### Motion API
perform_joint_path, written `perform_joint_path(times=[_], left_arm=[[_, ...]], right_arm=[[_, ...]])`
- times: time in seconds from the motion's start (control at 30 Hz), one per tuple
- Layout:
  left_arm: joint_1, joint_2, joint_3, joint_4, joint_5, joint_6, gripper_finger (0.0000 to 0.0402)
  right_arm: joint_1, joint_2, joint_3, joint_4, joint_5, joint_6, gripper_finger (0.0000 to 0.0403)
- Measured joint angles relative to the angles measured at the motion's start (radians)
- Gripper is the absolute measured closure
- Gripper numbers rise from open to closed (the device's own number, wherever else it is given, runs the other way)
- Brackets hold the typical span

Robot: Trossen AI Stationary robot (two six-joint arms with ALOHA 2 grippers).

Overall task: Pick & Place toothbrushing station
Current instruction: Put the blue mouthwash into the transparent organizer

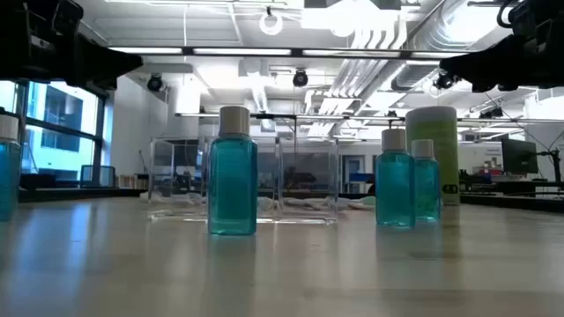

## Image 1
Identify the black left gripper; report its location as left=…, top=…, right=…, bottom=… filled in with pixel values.
left=0, top=0, right=145, bottom=92

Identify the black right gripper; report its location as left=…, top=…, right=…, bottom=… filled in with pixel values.
left=439, top=0, right=564, bottom=93

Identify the teal mouthwash bottle white cap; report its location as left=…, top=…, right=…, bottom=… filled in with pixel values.
left=411, top=138, right=442, bottom=223
left=375, top=127, right=417, bottom=229
left=0, top=114, right=22, bottom=222

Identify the large window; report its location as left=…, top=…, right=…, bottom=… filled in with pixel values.
left=0, top=78, right=109, bottom=188

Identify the green disinfecting wipes canister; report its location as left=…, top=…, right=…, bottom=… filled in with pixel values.
left=404, top=105, right=462, bottom=207

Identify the black computer monitor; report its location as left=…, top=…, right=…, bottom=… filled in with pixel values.
left=501, top=138, right=539, bottom=175

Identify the linear ceiling light bar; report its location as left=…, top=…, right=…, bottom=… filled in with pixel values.
left=108, top=45, right=469, bottom=61

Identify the small white cap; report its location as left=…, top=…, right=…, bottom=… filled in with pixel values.
left=206, top=105, right=259, bottom=237

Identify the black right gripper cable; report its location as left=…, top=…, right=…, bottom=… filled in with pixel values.
left=496, top=0, right=517, bottom=29

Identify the silver ventilation duct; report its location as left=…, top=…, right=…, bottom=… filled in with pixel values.
left=409, top=0, right=508, bottom=52

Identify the white ring lamp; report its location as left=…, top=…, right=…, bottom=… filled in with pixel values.
left=258, top=6, right=285, bottom=37

